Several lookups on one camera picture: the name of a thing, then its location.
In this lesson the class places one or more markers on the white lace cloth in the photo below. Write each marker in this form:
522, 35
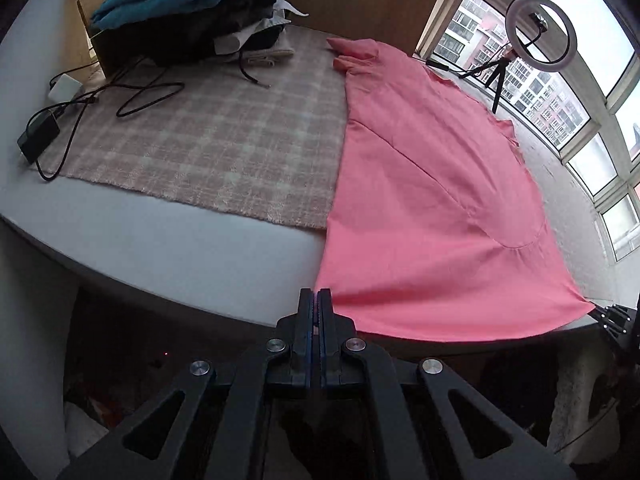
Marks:
575, 400

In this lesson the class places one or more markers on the pink plaid mat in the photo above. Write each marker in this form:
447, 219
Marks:
200, 135

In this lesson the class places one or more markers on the white charger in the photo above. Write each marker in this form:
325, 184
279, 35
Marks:
64, 87

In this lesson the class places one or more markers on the white window frame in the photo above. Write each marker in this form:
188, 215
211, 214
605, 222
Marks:
600, 125

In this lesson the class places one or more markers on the black tripod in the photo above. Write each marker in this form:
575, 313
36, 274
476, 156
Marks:
497, 77

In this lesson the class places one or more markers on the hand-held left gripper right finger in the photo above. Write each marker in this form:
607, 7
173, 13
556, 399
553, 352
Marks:
326, 325

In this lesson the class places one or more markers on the pink dress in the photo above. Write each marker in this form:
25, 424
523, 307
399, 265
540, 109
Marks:
425, 185

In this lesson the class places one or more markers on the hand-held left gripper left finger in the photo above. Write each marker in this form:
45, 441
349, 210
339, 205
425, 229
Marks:
306, 325

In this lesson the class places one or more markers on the black power adapter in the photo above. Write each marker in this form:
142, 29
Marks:
37, 137

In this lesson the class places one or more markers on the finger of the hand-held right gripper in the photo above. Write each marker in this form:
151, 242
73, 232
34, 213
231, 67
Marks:
612, 317

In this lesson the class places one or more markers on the stack of folded clothes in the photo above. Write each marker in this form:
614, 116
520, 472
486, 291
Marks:
190, 5

